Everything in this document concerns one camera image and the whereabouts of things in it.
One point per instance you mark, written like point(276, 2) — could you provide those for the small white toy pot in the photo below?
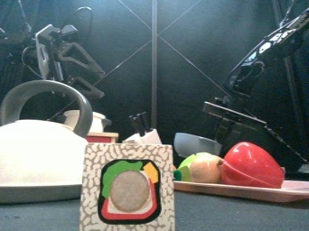
point(97, 121)

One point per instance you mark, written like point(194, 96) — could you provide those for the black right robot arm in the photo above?
point(277, 42)

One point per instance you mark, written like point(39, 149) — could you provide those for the white toy knife block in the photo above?
point(150, 137)

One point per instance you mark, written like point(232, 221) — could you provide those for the sandwich print cardboard box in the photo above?
point(129, 153)

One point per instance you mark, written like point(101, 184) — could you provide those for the grey bowl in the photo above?
point(193, 145)

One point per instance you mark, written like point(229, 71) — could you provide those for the pink wooden tray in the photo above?
point(241, 191)

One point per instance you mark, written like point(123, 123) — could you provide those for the red wooden toy box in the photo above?
point(101, 138)

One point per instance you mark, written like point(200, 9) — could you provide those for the red toy pepper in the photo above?
point(253, 164)

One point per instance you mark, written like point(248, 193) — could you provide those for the grey vertical frame pole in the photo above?
point(154, 60)

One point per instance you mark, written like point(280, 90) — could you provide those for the small green toy piece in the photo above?
point(177, 175)

